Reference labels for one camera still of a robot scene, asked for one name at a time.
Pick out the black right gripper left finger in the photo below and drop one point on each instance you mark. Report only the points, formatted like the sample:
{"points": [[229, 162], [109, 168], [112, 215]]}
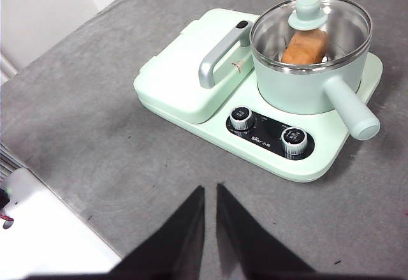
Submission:
{"points": [[178, 241]]}

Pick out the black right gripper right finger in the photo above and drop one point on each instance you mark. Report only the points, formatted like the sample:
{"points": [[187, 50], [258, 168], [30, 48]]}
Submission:
{"points": [[245, 241]]}

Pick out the brown potato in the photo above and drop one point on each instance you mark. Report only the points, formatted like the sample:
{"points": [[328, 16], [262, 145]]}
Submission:
{"points": [[303, 48]]}

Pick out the glass pot lid green knob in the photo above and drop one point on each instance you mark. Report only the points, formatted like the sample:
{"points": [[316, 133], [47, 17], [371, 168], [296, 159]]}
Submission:
{"points": [[307, 10]]}

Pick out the mint green breakfast machine base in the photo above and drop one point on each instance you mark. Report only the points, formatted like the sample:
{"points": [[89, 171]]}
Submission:
{"points": [[280, 165]]}

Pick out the silver control knob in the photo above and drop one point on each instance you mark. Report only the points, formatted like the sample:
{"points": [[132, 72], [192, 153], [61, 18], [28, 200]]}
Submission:
{"points": [[294, 139], [242, 118]]}

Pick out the white equipment housing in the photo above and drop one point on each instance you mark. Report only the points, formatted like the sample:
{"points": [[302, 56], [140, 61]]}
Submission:
{"points": [[48, 235]]}

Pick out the mint green hinged griddle cover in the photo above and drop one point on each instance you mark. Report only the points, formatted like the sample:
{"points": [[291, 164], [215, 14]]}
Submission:
{"points": [[172, 79]]}

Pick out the grey ribbed metal rail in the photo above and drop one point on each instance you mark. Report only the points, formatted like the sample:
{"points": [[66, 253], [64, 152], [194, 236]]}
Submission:
{"points": [[9, 160]]}

